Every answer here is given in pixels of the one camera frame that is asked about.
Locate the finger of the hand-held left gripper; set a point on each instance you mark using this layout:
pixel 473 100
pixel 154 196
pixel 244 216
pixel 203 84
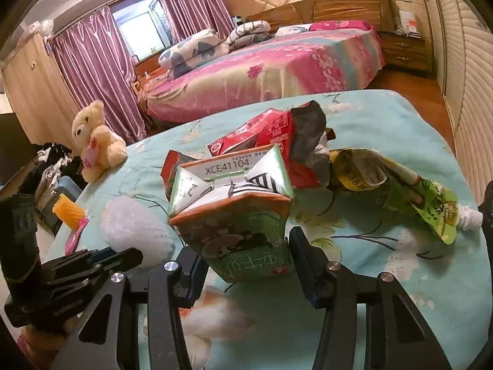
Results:
pixel 96 259

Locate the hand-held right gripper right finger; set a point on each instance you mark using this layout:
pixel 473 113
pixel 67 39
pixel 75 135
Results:
pixel 308 277

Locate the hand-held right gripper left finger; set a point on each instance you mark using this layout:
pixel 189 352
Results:
pixel 188 277

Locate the white fluffy ball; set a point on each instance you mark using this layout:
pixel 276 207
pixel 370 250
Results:
pixel 131 223

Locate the green milk carton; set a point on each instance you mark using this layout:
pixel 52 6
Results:
pixel 231 231

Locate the red snack packet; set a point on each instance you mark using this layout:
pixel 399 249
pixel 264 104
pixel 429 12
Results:
pixel 265 131

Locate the person's left hand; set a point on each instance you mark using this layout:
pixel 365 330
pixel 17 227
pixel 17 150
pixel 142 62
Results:
pixel 40 341

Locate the yellow toy cup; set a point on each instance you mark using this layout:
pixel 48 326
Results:
pixel 67 212

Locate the blue plastic stool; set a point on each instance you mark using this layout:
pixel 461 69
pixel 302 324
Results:
pixel 68 189

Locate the floral turquoise tablecloth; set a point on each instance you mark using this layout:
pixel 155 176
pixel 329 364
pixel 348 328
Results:
pixel 385 277

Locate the dark clothes pile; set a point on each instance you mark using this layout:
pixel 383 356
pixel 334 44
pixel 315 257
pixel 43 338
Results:
pixel 50 162

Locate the cream teddy bear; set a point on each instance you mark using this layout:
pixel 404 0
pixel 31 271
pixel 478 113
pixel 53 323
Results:
pixel 98 142

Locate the green spout pouch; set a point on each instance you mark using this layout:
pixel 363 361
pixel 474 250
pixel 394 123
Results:
pixel 431 204

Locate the light wooden wardrobe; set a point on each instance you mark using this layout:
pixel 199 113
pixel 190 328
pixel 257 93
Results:
pixel 34 92

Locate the small wooden chair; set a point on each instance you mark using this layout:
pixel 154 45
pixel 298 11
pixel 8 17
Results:
pixel 136 84

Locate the pink satin curtain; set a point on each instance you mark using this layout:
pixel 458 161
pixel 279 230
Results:
pixel 100 77
pixel 192 7

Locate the bed with pink floral sheet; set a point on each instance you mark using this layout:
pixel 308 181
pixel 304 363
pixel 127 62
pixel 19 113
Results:
pixel 269 73

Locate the clear plastic bag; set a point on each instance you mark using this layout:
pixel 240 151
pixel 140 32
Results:
pixel 43 27

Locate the folded quilt with blue hearts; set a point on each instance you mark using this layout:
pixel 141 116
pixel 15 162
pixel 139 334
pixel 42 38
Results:
pixel 192 52

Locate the window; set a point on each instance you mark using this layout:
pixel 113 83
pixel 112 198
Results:
pixel 140 27

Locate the wooden nightstand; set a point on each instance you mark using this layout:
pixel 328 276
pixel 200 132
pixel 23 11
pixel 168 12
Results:
pixel 406 52

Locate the white pillow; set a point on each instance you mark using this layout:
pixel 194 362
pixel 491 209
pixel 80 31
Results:
pixel 294 30

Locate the slatted closet doors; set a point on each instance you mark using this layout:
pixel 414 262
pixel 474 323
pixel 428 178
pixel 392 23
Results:
pixel 466 84

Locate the folded white striped quilt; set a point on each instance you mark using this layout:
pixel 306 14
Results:
pixel 248 34

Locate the pink pillow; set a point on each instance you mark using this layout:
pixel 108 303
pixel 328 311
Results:
pixel 339 25

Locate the small white appliance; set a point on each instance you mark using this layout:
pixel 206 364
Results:
pixel 237 20

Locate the wooden headboard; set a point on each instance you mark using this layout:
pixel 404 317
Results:
pixel 339 7

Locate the white and orange bag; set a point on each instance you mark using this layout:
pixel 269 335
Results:
pixel 408 21

